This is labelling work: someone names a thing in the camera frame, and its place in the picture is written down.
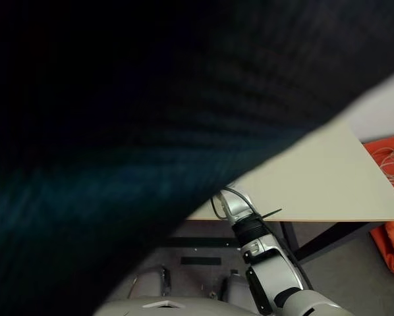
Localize grey robot torso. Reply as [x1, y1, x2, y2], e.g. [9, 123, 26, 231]
[94, 295, 252, 316]

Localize grey robot right foot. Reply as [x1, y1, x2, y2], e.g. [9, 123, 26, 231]
[221, 269, 251, 302]

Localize black floor tape strip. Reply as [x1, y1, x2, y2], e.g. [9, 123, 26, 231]
[180, 256, 221, 266]

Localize black blurred fabric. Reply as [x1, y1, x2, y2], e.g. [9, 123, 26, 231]
[0, 0, 394, 316]

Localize black metal table frame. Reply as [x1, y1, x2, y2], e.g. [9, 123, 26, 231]
[165, 221, 387, 264]

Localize black zip tie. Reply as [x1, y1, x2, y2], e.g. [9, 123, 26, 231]
[258, 207, 283, 221]

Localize grey robot foot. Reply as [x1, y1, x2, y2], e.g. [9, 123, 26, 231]
[221, 269, 251, 302]
[127, 266, 171, 300]

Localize grey robot left foot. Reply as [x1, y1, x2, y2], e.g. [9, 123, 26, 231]
[127, 266, 171, 300]

